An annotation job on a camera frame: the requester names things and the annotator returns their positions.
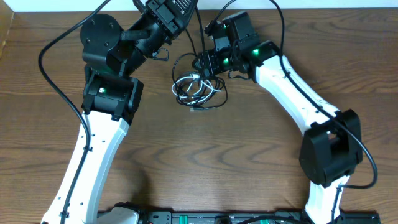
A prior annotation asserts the black usb cable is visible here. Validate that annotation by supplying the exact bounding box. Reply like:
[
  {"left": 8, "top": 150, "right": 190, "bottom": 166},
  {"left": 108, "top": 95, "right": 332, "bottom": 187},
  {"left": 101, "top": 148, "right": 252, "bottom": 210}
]
[{"left": 170, "top": 6, "right": 229, "bottom": 110}]

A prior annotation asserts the white usb cable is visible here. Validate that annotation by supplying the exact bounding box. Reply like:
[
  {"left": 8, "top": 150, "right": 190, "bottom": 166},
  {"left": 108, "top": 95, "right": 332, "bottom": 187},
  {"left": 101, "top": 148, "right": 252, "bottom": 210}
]
[{"left": 170, "top": 72, "right": 223, "bottom": 112}]

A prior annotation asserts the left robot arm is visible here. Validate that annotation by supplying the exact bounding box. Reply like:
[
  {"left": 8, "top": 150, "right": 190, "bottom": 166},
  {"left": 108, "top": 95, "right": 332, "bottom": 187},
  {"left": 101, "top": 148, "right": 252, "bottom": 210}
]
[{"left": 42, "top": 0, "right": 197, "bottom": 223}]

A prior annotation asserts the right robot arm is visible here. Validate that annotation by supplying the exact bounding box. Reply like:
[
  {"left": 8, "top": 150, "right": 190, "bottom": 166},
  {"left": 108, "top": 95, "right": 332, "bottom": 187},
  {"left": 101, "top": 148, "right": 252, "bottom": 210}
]
[{"left": 193, "top": 11, "right": 363, "bottom": 223}]

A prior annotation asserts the brown cardboard panel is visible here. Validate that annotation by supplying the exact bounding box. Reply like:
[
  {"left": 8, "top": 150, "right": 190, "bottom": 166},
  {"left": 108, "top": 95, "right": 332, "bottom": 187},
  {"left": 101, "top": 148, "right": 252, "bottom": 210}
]
[{"left": 0, "top": 0, "right": 14, "bottom": 56}]

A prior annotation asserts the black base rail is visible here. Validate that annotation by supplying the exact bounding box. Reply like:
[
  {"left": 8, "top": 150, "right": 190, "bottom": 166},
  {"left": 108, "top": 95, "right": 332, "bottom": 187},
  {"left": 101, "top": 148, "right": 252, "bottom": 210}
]
[{"left": 98, "top": 210, "right": 382, "bottom": 224}]

